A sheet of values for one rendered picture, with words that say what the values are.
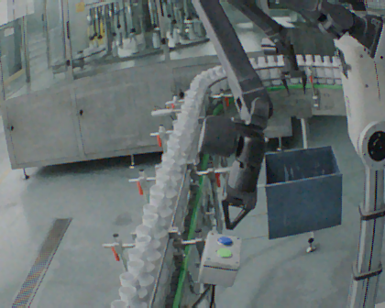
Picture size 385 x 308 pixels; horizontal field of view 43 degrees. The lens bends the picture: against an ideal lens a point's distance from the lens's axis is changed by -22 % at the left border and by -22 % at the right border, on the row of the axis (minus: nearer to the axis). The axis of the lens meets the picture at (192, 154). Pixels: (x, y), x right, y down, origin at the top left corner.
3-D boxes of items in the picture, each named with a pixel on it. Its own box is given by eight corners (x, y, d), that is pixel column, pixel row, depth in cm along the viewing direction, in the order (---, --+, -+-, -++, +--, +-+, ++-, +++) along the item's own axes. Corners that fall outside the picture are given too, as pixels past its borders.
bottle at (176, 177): (174, 221, 171) (164, 167, 166) (164, 215, 176) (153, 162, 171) (192, 214, 174) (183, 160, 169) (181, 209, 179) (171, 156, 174)
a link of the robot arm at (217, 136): (270, 99, 113) (261, 108, 121) (212, 84, 112) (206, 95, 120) (263, 160, 111) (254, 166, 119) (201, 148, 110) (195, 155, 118)
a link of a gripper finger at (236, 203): (212, 231, 119) (224, 190, 116) (214, 216, 126) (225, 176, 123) (244, 236, 119) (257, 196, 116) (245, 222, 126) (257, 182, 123)
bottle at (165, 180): (189, 232, 163) (179, 176, 158) (170, 239, 160) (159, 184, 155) (177, 226, 168) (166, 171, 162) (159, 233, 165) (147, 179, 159)
